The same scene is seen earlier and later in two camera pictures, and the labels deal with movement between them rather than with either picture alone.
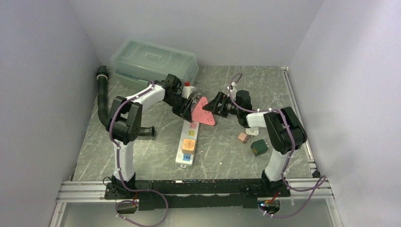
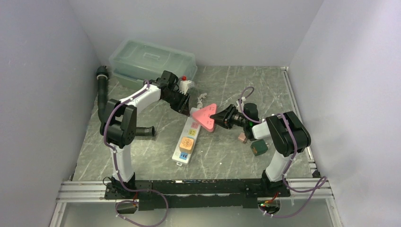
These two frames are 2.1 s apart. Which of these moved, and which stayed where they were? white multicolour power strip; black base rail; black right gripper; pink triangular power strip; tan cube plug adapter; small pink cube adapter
Moved: pink triangular power strip; black right gripper
Stayed: black base rail; tan cube plug adapter; white multicolour power strip; small pink cube adapter
